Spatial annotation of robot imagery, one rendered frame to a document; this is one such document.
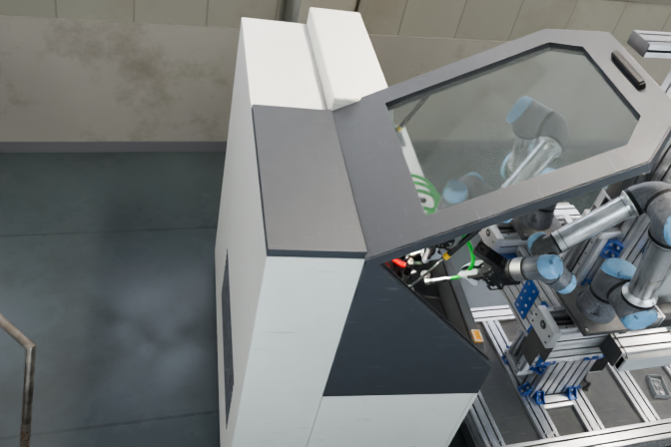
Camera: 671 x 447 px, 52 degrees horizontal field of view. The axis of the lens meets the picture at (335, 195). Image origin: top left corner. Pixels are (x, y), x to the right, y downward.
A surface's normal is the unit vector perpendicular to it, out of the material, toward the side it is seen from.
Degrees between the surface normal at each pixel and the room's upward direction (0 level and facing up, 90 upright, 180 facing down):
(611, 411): 0
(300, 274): 90
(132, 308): 0
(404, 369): 90
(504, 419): 0
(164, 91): 90
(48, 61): 90
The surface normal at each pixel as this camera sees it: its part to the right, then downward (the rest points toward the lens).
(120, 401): 0.19, -0.75
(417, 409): 0.15, 0.65
